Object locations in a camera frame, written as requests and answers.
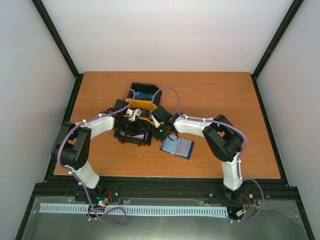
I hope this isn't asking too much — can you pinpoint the blue leather card holder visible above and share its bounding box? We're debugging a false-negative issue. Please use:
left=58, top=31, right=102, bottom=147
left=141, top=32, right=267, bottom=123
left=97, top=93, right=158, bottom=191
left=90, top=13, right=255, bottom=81
left=160, top=135, right=195, bottom=160

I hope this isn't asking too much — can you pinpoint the white red cards stack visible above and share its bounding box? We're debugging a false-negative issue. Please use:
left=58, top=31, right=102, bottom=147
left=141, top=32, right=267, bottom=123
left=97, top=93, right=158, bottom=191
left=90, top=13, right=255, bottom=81
left=124, top=132, right=148, bottom=140

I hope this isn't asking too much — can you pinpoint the yellow bin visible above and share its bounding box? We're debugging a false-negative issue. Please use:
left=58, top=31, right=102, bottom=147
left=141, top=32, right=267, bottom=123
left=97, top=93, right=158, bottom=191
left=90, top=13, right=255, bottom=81
left=129, top=99, right=158, bottom=126

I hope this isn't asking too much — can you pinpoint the white red credit card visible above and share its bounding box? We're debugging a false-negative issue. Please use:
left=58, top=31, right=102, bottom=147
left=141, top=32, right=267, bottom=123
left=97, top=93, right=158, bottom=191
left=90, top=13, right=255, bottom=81
left=177, top=139, right=192, bottom=157

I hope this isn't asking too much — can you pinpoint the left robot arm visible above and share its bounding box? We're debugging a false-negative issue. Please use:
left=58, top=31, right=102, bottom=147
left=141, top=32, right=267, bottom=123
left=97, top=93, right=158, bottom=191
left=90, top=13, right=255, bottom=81
left=51, top=99, right=151, bottom=202

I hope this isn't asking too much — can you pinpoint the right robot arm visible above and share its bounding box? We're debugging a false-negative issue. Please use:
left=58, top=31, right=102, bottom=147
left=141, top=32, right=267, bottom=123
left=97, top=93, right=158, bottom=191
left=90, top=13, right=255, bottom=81
left=150, top=105, right=247, bottom=192

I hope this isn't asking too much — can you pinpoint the blue cards stack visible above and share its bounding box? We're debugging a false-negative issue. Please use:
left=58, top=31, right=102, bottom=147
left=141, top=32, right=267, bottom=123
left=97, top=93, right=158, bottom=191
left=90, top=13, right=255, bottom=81
left=135, top=91, right=154, bottom=101

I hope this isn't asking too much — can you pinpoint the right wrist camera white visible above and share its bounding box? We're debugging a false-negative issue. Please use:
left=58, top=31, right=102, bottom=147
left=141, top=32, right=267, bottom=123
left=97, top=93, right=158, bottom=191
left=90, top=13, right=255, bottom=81
left=151, top=114, right=161, bottom=128

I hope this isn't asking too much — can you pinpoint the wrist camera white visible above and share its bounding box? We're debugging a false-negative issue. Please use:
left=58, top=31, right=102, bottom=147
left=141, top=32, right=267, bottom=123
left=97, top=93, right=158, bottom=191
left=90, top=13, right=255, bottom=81
left=126, top=108, right=142, bottom=122
left=151, top=114, right=161, bottom=128

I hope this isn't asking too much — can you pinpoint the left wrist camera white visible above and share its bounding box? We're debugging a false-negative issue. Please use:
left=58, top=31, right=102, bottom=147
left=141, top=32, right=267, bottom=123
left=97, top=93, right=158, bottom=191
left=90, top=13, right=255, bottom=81
left=126, top=108, right=142, bottom=122

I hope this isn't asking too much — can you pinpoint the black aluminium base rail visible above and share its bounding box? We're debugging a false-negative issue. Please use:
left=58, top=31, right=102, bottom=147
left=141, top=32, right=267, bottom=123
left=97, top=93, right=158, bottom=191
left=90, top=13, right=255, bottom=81
left=31, top=176, right=302, bottom=207

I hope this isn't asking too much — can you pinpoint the light blue cable duct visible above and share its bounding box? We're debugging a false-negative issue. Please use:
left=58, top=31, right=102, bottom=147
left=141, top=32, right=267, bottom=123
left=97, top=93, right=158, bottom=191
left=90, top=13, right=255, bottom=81
left=39, top=203, right=228, bottom=218

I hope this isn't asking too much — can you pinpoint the black frame post left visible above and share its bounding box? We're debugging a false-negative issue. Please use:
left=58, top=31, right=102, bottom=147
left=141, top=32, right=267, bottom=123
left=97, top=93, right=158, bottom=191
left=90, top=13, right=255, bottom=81
left=31, top=0, right=81, bottom=79

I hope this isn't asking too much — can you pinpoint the black frame post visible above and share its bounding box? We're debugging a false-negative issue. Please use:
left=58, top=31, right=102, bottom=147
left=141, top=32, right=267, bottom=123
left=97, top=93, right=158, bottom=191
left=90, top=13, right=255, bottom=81
left=31, top=0, right=81, bottom=79
left=251, top=0, right=305, bottom=77

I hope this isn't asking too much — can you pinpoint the black frame post right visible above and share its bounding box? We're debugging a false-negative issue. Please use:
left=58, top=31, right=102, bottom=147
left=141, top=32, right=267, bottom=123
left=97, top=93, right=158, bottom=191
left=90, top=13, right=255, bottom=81
left=251, top=0, right=305, bottom=77

